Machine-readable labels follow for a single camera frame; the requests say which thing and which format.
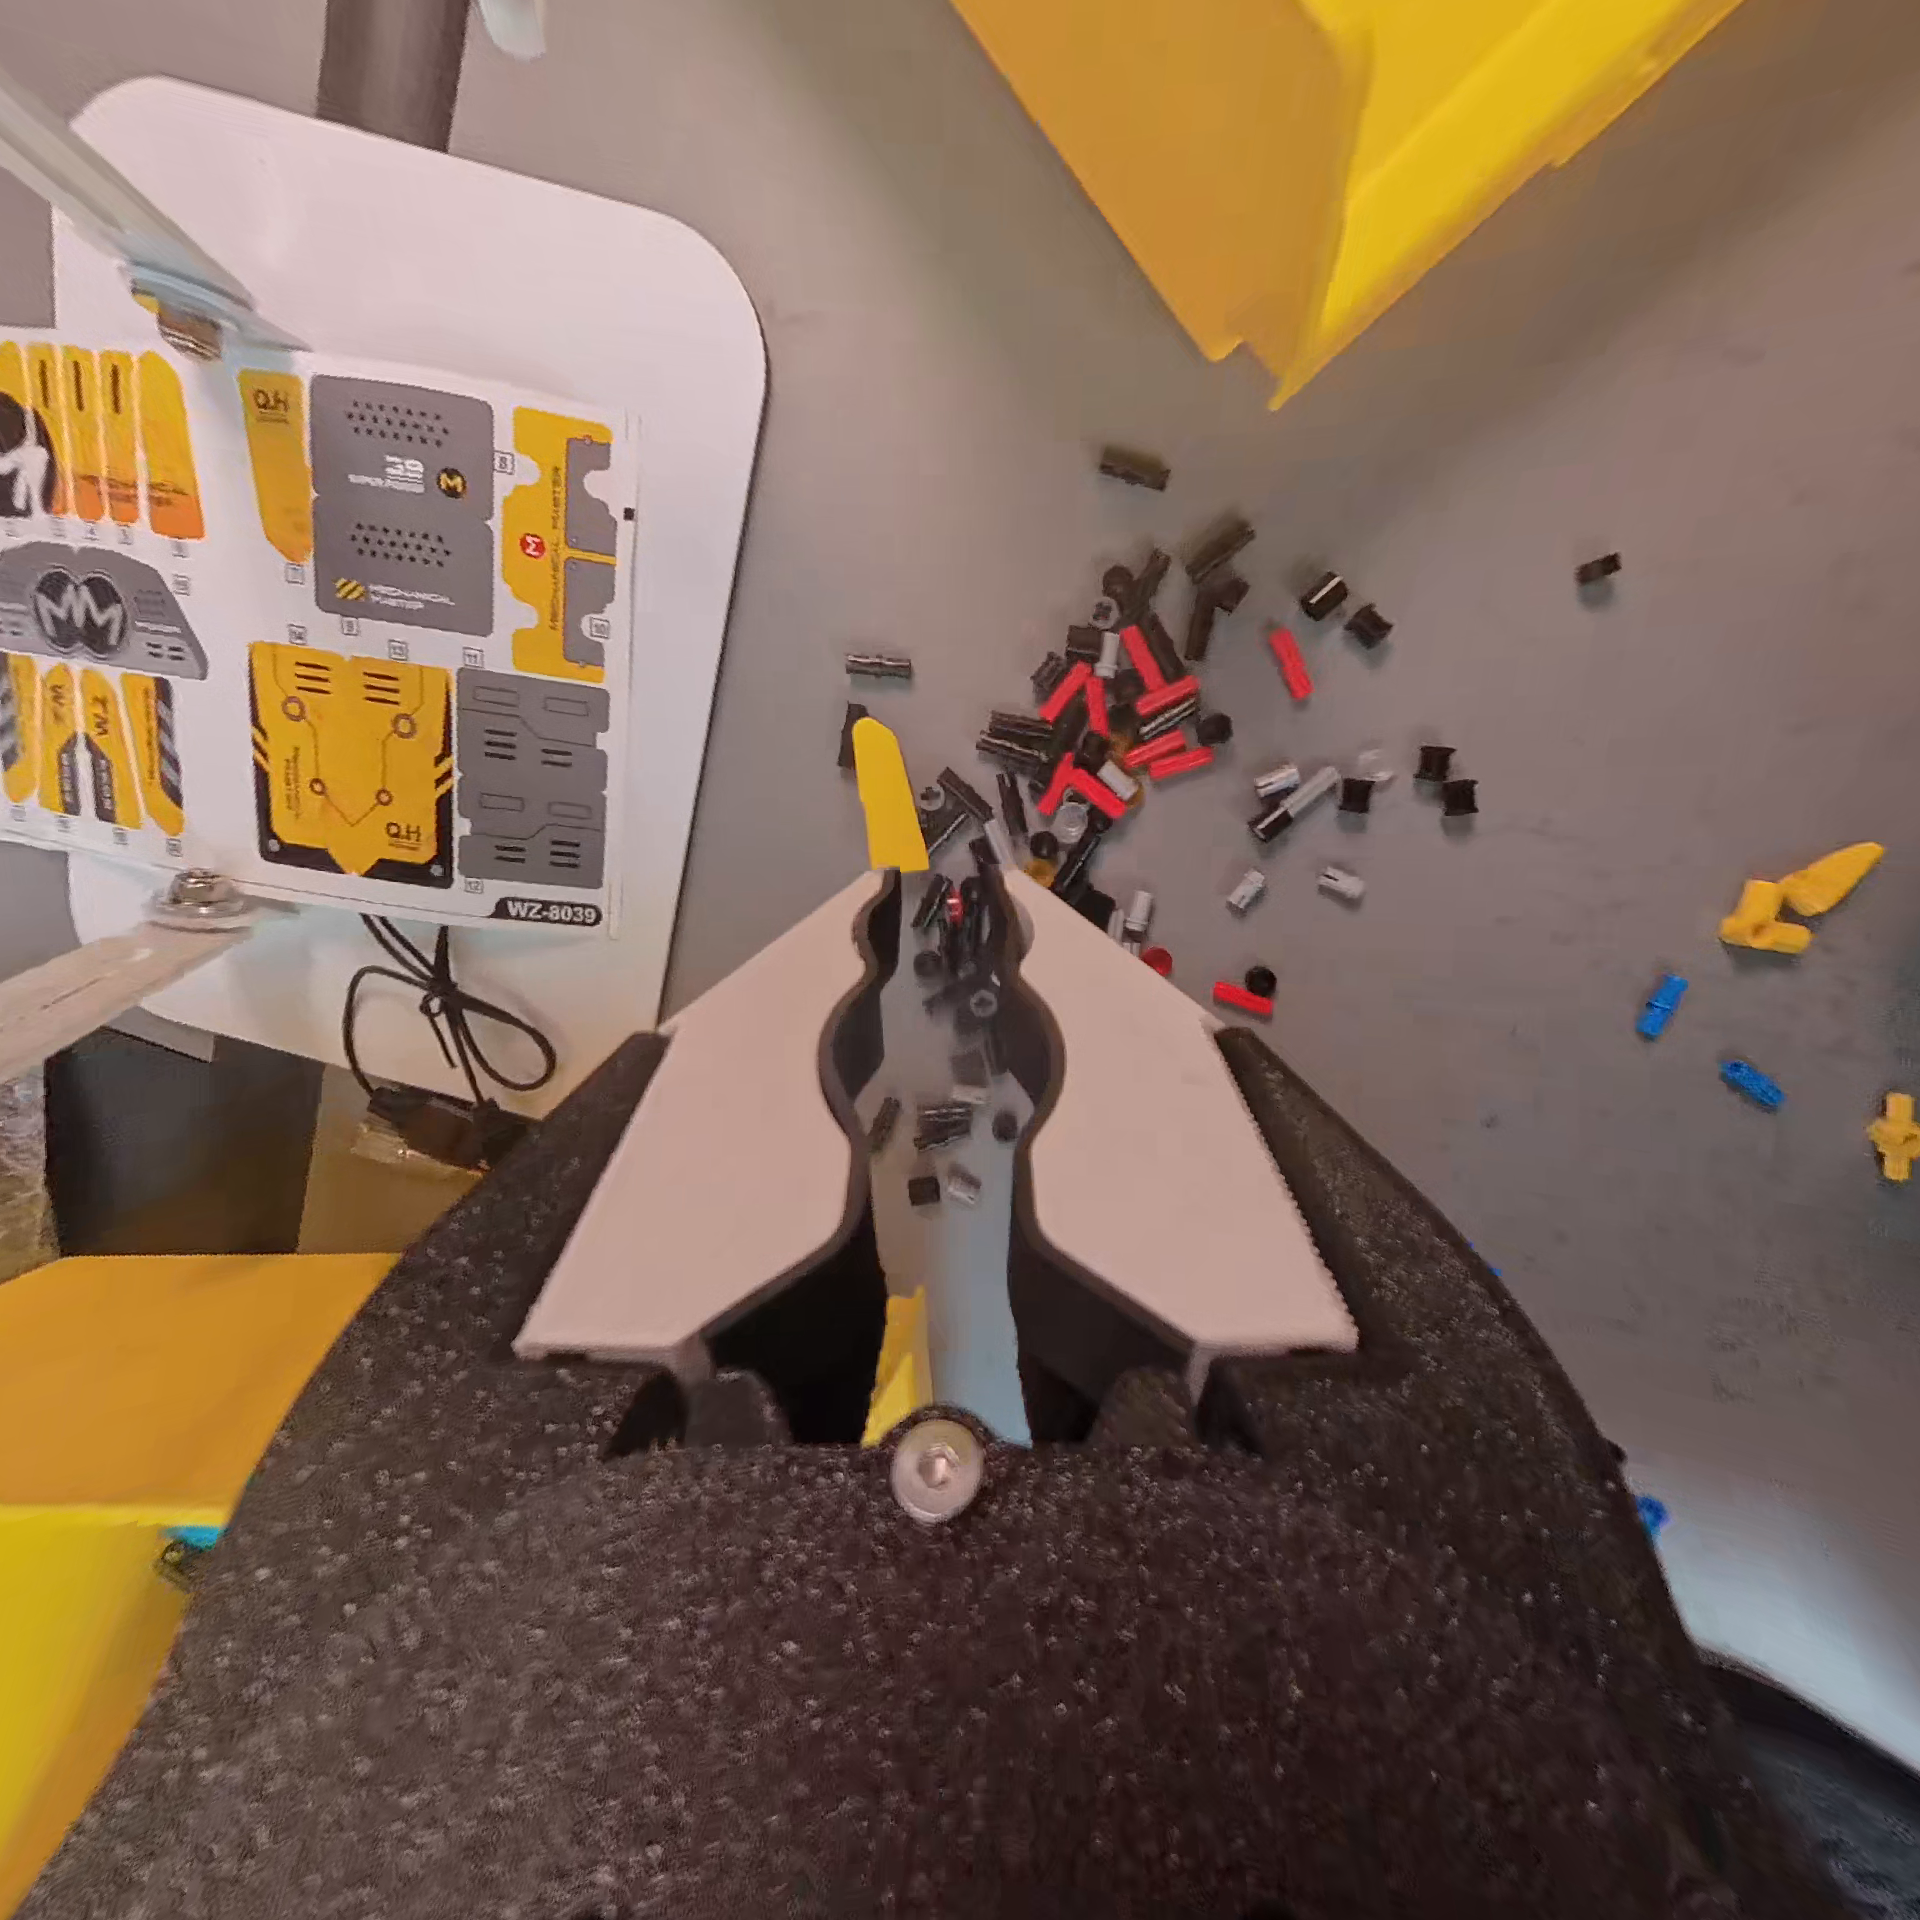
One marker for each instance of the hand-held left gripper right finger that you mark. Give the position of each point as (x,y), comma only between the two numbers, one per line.
(1171,1200)

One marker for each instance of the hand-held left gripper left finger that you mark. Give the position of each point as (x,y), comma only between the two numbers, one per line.
(706,1200)

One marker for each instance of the yellow thin lego liftarm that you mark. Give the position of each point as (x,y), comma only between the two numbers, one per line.
(887,796)

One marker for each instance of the yellow lego connector block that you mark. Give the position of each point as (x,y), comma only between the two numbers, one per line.
(1896,1131)

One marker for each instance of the yellow divided storage bin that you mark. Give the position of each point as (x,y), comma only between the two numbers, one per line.
(1200,150)

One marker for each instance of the pile of small lego pins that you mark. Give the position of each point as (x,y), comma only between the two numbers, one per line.
(1109,721)

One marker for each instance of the blue lego pin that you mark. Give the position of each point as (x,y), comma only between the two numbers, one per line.
(1751,1084)
(1660,1004)

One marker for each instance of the yellow pointed lego tooth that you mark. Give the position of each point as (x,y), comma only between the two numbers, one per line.
(1838,878)

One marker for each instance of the yellow plastic storage bin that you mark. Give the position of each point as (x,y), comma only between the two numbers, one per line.
(119,1425)

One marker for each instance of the yellow grey sticker sheet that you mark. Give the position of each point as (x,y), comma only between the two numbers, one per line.
(347,630)

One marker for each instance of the white wooden book stand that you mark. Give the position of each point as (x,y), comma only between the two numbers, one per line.
(451,270)

